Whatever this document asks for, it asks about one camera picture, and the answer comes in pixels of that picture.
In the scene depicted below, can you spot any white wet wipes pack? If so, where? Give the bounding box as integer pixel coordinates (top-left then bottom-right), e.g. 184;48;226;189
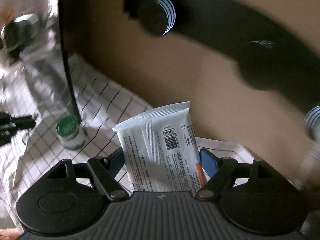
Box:
113;101;207;193

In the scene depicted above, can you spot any black white grid tablecloth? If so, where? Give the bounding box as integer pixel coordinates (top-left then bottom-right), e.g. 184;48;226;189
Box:
0;0;256;230

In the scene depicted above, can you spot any green lid jar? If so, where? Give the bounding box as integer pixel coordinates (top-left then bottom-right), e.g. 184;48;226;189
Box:
56;115;87;151

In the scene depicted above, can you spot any black monitor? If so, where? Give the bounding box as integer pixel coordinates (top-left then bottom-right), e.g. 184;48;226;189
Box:
57;0;101;126

